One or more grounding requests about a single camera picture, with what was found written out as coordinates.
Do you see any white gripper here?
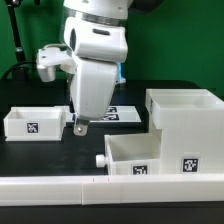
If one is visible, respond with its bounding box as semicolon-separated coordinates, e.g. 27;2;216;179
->
63;17;128;136

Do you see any white front drawer box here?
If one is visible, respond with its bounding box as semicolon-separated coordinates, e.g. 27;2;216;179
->
96;133;160;175

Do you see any white drawer box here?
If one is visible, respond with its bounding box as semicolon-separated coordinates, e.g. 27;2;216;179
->
3;107;66;141
96;133;160;175

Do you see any white drawer cabinet frame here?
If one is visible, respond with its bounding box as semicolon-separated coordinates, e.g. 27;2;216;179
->
145;89;224;174

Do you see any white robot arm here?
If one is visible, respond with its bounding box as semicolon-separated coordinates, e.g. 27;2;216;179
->
63;0;164;136

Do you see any white rear drawer box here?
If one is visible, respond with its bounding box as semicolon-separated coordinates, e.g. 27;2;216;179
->
3;107;66;141

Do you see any white marker base plate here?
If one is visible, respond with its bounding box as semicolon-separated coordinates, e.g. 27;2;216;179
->
55;106;141;123

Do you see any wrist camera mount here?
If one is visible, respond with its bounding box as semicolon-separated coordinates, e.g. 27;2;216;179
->
36;44;76;82

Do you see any white front fence rail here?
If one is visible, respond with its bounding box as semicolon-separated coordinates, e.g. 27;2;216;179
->
0;174;224;206

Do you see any black cable upper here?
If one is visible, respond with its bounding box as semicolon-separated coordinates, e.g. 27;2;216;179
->
1;60;39;80

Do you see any black camera stand pole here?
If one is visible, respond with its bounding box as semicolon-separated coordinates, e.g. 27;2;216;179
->
4;0;30;80

